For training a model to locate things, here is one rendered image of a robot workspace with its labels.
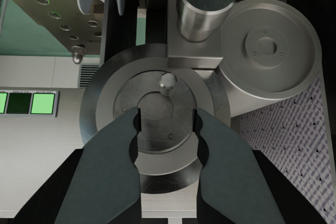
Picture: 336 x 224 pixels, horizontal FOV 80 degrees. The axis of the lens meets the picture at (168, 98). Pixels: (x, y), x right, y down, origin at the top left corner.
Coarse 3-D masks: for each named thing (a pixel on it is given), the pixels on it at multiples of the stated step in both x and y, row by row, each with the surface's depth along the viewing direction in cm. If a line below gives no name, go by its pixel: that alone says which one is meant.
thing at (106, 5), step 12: (108, 0) 23; (108, 12) 23; (108, 24) 24; (120, 24) 30; (132, 24) 42; (108, 36) 24; (120, 36) 30; (132, 36) 43; (108, 48) 24; (120, 48) 30
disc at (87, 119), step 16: (128, 48) 21; (144, 48) 21; (160, 48) 21; (112, 64) 21; (96, 80) 20; (208, 80) 21; (96, 96) 20; (224, 96) 20; (80, 112) 19; (224, 112) 20; (80, 128) 19; (96, 128) 19; (144, 176) 18; (160, 176) 18; (176, 176) 19; (192, 176) 19; (144, 192) 18; (160, 192) 18
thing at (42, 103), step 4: (36, 96) 52; (40, 96) 52; (44, 96) 52; (48, 96) 52; (52, 96) 52; (36, 100) 52; (40, 100) 52; (44, 100) 52; (48, 100) 52; (52, 100) 52; (32, 104) 52; (36, 104) 52; (40, 104) 52; (44, 104) 52; (48, 104) 52; (32, 108) 52; (36, 108) 52; (40, 108) 52; (44, 108) 52; (48, 108) 52; (32, 112) 51; (36, 112) 51; (40, 112) 51; (44, 112) 51; (48, 112) 51
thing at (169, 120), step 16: (128, 80) 18; (144, 80) 18; (128, 96) 18; (144, 96) 18; (160, 96) 18; (176, 96) 18; (192, 96) 18; (144, 112) 18; (160, 112) 18; (176, 112) 18; (144, 128) 17; (160, 128) 17; (176, 128) 17; (144, 144) 17; (160, 144) 17; (176, 144) 17
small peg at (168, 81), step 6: (168, 72) 16; (162, 78) 15; (168, 78) 15; (174, 78) 15; (162, 84) 15; (168, 84) 15; (174, 84) 15; (162, 90) 16; (168, 90) 16; (174, 90) 17
